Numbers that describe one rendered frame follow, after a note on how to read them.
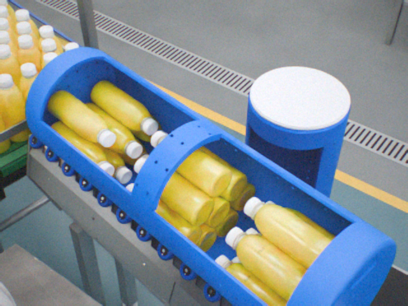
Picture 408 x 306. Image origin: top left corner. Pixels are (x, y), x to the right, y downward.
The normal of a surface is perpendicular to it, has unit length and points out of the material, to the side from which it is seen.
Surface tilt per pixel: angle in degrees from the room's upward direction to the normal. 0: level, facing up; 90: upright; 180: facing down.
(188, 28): 0
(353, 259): 7
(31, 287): 4
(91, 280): 90
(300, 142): 90
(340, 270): 18
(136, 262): 70
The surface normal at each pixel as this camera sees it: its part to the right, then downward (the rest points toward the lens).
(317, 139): 0.27, 0.66
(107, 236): -0.67, 0.22
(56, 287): 0.06, -0.75
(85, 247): 0.71, 0.49
